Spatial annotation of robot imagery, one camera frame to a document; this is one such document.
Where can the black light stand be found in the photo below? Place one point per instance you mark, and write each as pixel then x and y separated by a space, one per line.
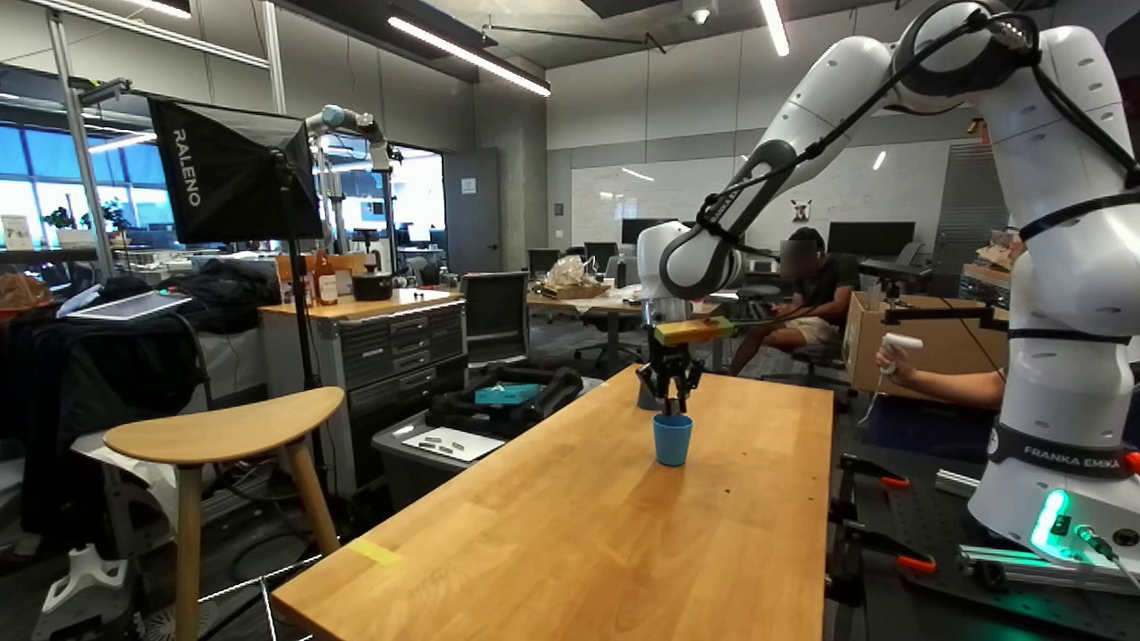
pixel 302 308

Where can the grey door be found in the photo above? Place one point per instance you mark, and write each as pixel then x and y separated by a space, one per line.
pixel 477 211

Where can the aluminium extrusion rail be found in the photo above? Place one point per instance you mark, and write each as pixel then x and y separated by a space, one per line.
pixel 1036 568
pixel 961 483

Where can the teal case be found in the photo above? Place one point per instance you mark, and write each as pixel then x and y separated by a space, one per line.
pixel 510 396

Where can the silver metal pole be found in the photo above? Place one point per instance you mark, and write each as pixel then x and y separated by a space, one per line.
pixel 81 145

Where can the operator forearm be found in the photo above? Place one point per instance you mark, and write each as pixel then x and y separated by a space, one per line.
pixel 961 388

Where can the white hand controller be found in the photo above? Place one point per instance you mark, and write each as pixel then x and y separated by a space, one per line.
pixel 904 342

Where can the long ceiling light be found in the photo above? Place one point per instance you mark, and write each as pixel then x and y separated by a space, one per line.
pixel 465 54

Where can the black softbox light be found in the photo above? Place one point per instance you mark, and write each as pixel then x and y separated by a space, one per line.
pixel 236 172

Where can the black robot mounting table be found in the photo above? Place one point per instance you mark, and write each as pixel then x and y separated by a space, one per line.
pixel 949 605

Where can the black box device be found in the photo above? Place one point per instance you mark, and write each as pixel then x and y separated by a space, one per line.
pixel 373 285

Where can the seated person black shirt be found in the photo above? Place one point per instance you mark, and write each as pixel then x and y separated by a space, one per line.
pixel 813 291

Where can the grey drawer cabinet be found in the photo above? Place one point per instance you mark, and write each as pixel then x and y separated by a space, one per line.
pixel 380 356

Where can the cardboard box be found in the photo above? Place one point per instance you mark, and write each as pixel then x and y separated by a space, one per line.
pixel 939 339

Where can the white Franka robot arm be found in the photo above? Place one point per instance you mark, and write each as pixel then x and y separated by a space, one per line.
pixel 1070 285

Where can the background wooden table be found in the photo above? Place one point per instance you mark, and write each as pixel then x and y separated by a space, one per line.
pixel 589 310

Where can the yellow tape strip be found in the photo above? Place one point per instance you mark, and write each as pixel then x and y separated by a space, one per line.
pixel 375 553

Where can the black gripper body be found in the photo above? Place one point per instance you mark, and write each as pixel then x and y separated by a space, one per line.
pixel 674 361

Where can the white storage box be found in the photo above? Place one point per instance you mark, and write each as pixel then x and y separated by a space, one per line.
pixel 434 450

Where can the black cloth covered desk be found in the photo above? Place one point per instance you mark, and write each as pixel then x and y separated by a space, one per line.
pixel 110 380

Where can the short ceiling light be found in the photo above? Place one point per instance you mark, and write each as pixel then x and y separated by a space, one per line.
pixel 776 27

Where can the light blue cup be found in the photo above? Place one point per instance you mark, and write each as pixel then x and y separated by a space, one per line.
pixel 670 441

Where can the operator hand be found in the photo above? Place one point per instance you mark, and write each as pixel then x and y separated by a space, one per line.
pixel 898 369

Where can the background black monitor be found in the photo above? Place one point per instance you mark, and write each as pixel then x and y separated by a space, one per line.
pixel 874 241

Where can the yellowish wrist camera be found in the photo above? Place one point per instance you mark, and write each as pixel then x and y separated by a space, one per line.
pixel 698 333

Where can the wooden stool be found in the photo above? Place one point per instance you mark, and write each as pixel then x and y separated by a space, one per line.
pixel 226 427

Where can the beige bag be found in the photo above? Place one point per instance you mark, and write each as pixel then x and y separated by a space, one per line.
pixel 574 279

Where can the red white container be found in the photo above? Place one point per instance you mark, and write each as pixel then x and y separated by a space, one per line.
pixel 326 285

